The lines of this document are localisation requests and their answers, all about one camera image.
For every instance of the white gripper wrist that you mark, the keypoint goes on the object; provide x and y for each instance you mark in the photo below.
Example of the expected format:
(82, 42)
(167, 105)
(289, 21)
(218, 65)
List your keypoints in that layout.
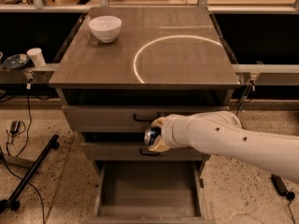
(168, 131)

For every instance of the blue pepsi can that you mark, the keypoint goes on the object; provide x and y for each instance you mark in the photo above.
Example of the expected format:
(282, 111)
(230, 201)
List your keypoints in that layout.
(151, 134)

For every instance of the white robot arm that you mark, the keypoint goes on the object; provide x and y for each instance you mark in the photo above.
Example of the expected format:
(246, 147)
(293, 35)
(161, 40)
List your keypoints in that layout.
(221, 133)

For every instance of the grey middle drawer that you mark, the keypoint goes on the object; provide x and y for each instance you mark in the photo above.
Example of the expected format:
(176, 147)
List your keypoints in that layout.
(137, 152)

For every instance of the open grey bottom drawer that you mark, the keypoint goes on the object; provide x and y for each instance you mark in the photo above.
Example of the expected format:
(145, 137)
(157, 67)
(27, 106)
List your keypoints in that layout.
(149, 192)

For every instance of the grey drawer cabinet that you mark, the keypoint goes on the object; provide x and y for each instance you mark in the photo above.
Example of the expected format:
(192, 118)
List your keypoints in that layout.
(163, 56)

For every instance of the grey top drawer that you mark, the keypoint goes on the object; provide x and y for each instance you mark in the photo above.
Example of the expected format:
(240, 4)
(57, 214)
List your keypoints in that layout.
(123, 118)

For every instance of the black stand leg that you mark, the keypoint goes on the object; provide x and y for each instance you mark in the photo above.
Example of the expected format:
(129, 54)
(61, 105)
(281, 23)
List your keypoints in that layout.
(12, 202)

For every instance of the white ceramic bowl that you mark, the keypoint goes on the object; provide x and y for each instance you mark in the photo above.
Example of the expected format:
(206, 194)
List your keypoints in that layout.
(105, 28)

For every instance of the black power adapter right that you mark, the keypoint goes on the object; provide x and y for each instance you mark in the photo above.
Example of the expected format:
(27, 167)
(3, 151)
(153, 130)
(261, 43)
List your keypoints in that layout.
(279, 185)

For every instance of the black power adapter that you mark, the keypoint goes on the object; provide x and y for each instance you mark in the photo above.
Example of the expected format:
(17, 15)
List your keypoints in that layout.
(279, 185)
(14, 127)

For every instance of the black power adapter left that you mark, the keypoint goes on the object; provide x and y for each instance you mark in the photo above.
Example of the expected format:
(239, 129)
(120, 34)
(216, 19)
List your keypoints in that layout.
(14, 127)

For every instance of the white paper cup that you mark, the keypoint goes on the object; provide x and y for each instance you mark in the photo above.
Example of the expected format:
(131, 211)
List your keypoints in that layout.
(37, 57)

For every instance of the dark blue plate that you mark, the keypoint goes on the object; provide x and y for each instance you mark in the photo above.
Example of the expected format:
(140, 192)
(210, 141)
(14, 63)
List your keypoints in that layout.
(16, 62)

